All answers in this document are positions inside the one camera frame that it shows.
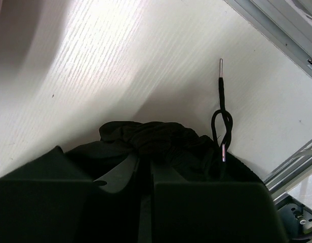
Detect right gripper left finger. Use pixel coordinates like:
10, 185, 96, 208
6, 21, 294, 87
0, 148, 140, 242

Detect aluminium frame rail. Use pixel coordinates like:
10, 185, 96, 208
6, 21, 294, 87
223, 0, 312, 243

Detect black trousers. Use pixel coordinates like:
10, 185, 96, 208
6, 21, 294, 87
66, 60, 262, 183

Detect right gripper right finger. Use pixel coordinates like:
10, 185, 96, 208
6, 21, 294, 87
150, 158, 288, 242

